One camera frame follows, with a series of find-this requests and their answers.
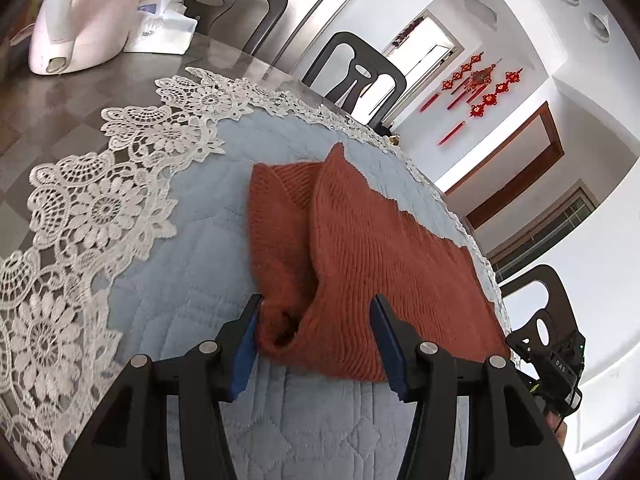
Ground right hand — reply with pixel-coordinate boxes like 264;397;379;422
544;411;567;448

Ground dark chair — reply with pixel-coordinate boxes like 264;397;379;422
169;0;290;57
499;263;576;356
302;32;407;130

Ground dark chair left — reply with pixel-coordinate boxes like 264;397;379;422
169;0;290;57

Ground pink white appliance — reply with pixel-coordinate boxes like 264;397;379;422
28;0;140;76

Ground brown wooden door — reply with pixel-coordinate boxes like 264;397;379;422
445;102;564;229

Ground rust orange knit sweater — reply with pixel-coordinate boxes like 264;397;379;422
247;144;510;382

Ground dark chair right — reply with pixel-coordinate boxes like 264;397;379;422
499;263;576;356

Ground red chili string decoration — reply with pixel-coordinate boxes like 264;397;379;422
392;15;425;48

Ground white tissue box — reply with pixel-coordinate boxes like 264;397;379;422
124;0;198;55

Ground blue quilted lace-edged mat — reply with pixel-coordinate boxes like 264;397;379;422
1;67;511;479

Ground dark chair middle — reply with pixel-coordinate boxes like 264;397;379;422
302;32;407;130

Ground red Chinese knot decoration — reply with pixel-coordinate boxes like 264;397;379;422
418;51;524;146

